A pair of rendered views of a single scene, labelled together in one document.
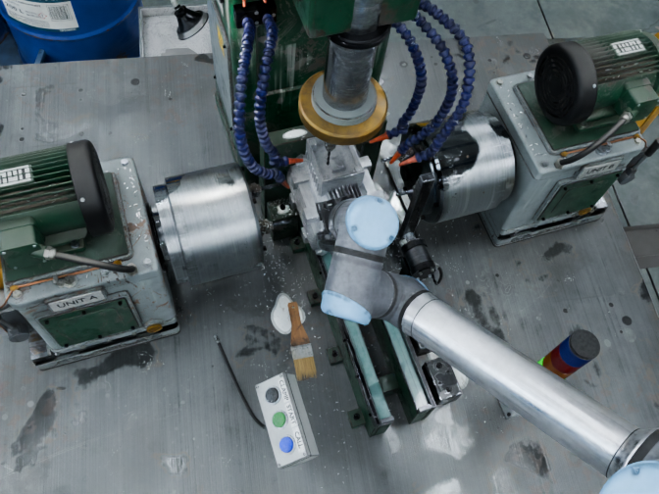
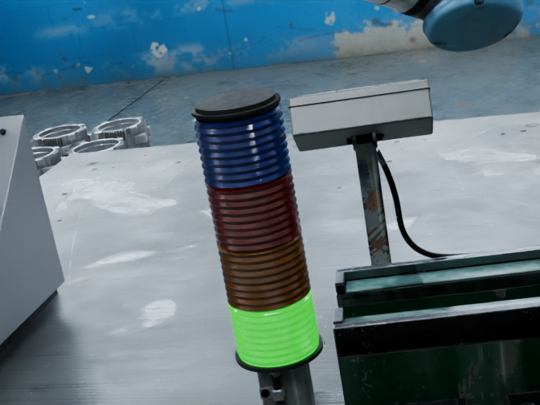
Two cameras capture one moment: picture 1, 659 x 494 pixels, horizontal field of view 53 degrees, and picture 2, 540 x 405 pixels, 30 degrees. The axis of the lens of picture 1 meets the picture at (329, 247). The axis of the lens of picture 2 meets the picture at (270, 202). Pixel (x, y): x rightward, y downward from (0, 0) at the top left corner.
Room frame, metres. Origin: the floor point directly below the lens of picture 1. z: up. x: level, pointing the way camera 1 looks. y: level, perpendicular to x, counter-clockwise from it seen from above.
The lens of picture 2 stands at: (0.88, -1.04, 1.37)
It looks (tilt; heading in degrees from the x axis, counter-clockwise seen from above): 19 degrees down; 125
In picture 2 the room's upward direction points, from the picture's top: 10 degrees counter-clockwise
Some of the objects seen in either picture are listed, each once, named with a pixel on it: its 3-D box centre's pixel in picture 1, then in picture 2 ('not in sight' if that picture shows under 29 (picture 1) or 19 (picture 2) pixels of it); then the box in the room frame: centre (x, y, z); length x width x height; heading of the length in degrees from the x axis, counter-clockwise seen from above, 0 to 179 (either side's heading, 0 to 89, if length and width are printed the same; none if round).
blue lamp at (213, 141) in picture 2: (579, 349); (242, 142); (0.49, -0.51, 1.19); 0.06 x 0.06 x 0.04
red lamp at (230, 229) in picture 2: (569, 356); (253, 205); (0.49, -0.51, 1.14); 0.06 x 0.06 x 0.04
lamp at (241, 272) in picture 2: (560, 363); (263, 265); (0.49, -0.51, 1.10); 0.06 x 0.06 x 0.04
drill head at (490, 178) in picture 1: (463, 164); not in sight; (0.99, -0.29, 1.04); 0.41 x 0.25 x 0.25; 117
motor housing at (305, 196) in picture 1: (335, 199); not in sight; (0.84, 0.00, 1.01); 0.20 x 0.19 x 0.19; 27
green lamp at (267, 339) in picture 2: not in sight; (274, 322); (0.49, -0.51, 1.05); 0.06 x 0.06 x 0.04
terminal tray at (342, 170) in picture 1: (333, 164); not in sight; (0.88, 0.02, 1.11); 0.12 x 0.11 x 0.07; 27
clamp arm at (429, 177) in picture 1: (416, 209); not in sight; (0.79, -0.17, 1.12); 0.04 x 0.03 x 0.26; 27
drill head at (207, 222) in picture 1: (188, 229); not in sight; (0.68, 0.32, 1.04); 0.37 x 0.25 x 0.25; 117
